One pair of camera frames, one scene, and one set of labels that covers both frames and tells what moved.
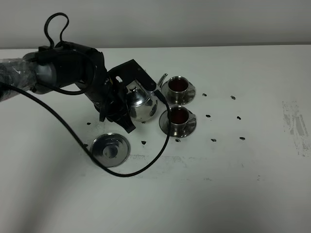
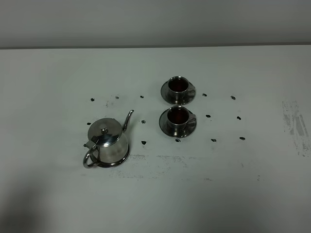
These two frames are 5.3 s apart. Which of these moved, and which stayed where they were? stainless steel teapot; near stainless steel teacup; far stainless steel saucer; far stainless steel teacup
Moved: stainless steel teapot
Stayed: far stainless steel teacup; far stainless steel saucer; near stainless steel teacup
